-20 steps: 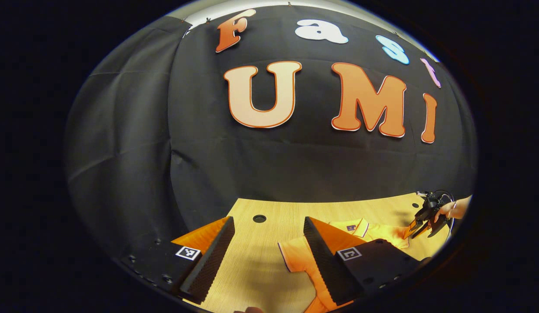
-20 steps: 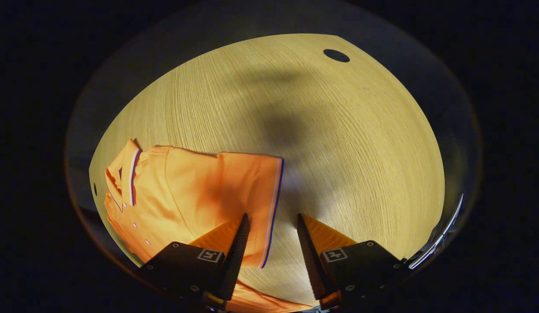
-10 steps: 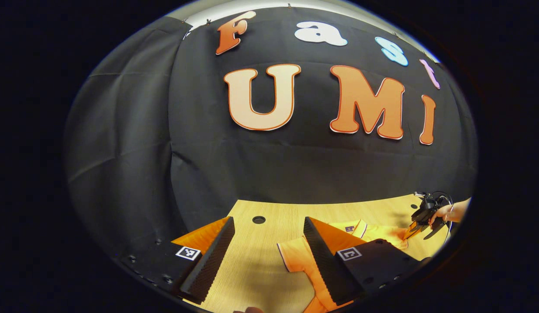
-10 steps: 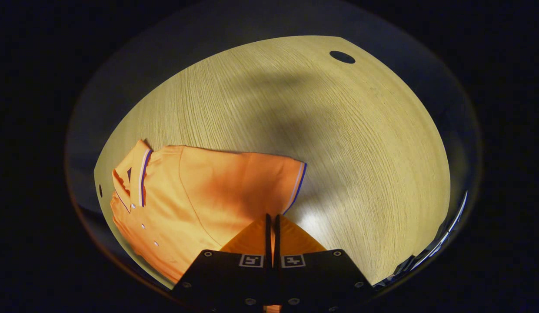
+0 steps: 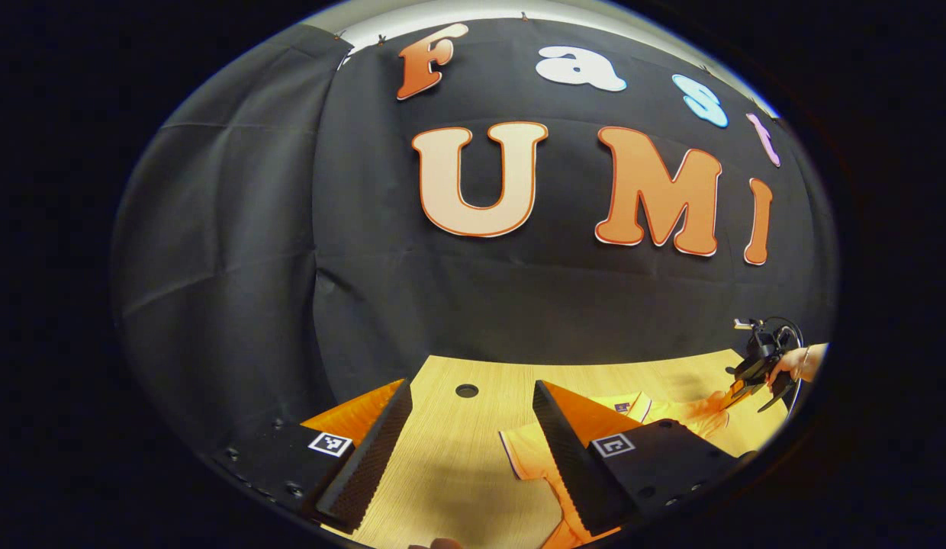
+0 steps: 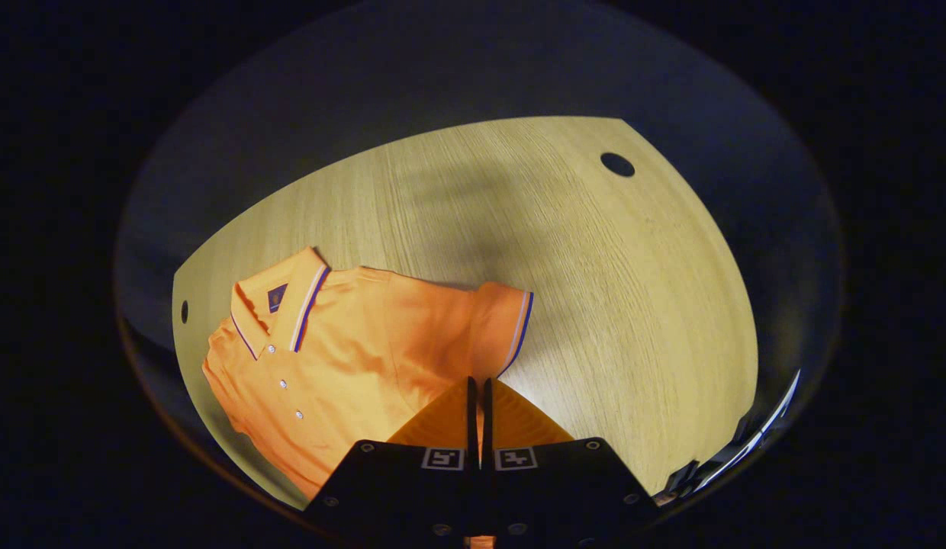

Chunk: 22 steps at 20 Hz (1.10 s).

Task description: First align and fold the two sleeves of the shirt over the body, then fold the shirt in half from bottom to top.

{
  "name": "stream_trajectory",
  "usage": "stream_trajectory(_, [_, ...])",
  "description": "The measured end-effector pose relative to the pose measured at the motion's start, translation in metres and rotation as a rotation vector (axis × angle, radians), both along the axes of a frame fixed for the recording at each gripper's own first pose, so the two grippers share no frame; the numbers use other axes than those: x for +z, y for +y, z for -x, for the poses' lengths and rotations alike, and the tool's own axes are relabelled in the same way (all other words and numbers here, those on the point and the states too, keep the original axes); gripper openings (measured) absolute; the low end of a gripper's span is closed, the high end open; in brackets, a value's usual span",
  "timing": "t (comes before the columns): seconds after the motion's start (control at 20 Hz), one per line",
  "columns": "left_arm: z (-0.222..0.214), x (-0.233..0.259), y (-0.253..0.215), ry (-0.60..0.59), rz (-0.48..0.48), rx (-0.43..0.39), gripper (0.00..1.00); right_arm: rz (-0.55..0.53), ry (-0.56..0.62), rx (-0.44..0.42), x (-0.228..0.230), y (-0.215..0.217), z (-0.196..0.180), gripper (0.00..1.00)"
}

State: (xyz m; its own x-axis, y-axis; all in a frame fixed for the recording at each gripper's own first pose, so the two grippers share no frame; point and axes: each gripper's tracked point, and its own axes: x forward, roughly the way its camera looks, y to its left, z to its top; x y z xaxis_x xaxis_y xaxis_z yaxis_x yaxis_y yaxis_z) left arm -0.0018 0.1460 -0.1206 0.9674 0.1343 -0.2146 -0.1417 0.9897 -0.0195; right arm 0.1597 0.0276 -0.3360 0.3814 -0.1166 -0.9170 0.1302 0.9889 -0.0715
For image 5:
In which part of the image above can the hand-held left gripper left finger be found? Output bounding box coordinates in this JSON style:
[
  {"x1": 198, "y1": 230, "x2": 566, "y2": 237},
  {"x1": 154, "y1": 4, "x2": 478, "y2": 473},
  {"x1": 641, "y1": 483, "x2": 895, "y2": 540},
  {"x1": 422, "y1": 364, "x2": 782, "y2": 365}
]
[{"x1": 214, "y1": 378, "x2": 414, "y2": 535}]

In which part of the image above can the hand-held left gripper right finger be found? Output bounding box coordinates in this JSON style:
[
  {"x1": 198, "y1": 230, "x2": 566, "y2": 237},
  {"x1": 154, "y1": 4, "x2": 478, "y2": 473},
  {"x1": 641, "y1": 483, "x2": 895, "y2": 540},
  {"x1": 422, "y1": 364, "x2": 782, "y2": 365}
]
[{"x1": 532, "y1": 380, "x2": 756, "y2": 537}]

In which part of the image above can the orange T-shirt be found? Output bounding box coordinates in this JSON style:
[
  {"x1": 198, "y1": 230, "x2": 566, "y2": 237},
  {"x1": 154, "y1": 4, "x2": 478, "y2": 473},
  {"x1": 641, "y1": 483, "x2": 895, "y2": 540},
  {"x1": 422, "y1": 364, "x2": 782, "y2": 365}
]
[{"x1": 500, "y1": 389, "x2": 738, "y2": 549}]

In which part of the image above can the black backdrop cloth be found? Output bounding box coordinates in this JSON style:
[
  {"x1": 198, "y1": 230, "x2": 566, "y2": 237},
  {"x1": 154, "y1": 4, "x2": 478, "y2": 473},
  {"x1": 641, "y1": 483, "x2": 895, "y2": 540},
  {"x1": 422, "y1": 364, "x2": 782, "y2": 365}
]
[{"x1": 111, "y1": 19, "x2": 838, "y2": 458}]

